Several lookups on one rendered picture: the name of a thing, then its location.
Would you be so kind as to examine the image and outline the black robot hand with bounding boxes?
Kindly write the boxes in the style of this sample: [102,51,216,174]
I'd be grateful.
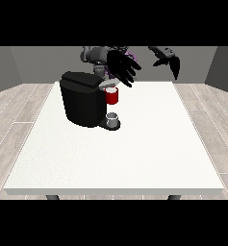
[106,49,142,88]
[152,54,182,81]

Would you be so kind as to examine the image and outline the pale grey machine lid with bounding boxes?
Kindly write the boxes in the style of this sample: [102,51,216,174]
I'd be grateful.
[98,78,118,89]

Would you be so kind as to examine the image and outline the red pod holder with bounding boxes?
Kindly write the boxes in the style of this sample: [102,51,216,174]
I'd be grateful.
[104,86,120,106]

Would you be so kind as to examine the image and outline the black coffee machine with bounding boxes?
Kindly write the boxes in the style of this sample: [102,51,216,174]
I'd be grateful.
[59,70,122,132]

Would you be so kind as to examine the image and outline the small grey cup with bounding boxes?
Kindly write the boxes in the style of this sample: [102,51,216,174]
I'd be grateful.
[106,111,120,129]

